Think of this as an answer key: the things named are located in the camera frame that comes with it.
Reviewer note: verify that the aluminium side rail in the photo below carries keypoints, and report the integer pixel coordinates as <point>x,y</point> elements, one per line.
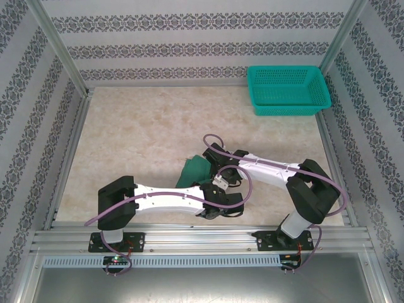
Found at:
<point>67,161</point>
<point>328,142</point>

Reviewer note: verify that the teal plastic mesh basket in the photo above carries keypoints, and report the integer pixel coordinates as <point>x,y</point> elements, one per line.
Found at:
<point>287,91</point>

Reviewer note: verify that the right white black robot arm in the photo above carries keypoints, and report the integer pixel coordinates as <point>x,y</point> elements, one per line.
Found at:
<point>303,189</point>

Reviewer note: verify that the aluminium mounting rail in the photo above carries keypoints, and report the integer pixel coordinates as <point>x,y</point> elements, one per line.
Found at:
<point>202,235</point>

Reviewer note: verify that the aluminium frame post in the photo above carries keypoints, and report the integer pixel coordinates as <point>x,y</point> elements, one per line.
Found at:
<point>58,47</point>
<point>342,38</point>

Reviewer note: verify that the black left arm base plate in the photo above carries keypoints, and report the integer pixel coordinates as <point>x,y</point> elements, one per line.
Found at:
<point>135,241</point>

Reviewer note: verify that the green long pants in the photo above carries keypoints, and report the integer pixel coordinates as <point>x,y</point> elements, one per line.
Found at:
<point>194,172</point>

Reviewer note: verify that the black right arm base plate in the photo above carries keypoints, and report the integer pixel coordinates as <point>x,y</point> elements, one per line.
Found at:
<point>266,240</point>

